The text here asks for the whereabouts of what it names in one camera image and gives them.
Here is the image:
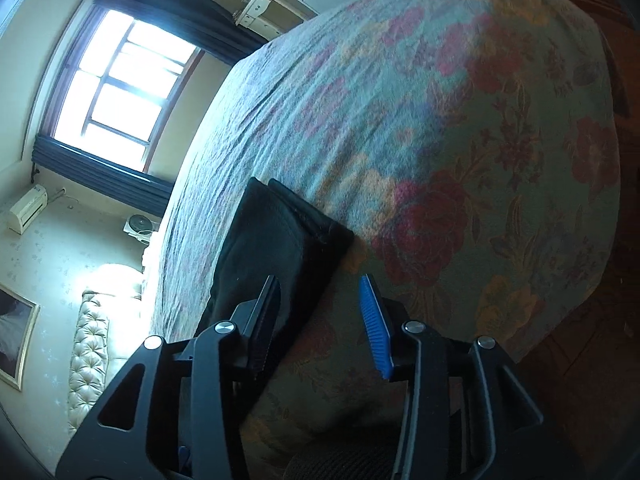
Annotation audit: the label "black pants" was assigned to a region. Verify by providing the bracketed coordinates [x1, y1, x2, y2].
[196, 175, 356, 391]

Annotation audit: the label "cream tufted headboard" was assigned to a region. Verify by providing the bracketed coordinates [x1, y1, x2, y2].
[67, 263, 151, 434]

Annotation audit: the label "white round fan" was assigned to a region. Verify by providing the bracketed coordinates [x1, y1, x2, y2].
[122, 214, 160, 245]

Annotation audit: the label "dark blue curtain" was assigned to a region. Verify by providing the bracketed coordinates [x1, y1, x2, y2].
[32, 134, 174, 217]

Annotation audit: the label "floral bedspread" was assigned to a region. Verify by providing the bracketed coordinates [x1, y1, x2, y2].
[145, 0, 624, 479]

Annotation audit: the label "white dressing table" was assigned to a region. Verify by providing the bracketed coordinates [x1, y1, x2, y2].
[233, 0, 317, 40]

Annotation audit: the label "framed wall picture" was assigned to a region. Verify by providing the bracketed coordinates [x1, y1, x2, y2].
[0, 286, 39, 391]

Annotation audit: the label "white wall air conditioner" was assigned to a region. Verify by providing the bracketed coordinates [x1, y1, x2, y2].
[8, 184, 49, 235]

